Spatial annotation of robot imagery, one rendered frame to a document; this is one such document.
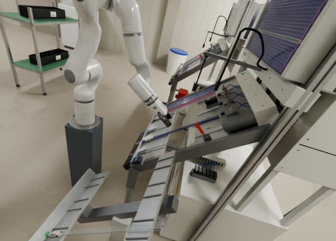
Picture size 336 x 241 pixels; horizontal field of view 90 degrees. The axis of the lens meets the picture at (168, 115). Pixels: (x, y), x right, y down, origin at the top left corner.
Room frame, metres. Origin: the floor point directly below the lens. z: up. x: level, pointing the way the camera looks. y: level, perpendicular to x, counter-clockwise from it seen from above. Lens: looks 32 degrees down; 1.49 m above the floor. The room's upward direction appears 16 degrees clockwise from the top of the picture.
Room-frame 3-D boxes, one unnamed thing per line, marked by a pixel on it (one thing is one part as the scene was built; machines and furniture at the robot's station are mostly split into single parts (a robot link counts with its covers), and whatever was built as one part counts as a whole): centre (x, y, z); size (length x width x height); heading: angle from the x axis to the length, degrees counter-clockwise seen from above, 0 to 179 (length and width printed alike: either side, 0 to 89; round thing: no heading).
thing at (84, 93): (0.90, 0.53, 1.00); 0.19 x 0.12 x 0.24; 171
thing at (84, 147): (0.87, 0.54, 0.35); 0.18 x 0.18 x 0.70; 5
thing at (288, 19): (0.87, -0.40, 1.52); 0.51 x 0.13 x 0.27; 178
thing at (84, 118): (0.87, 0.54, 0.79); 0.19 x 0.19 x 0.18
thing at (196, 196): (0.93, -0.53, 0.31); 0.70 x 0.65 x 0.62; 178
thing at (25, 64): (2.38, 2.00, 0.55); 0.91 x 0.46 x 1.10; 178
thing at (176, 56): (4.49, 0.19, 0.30); 0.51 x 0.49 x 0.60; 4
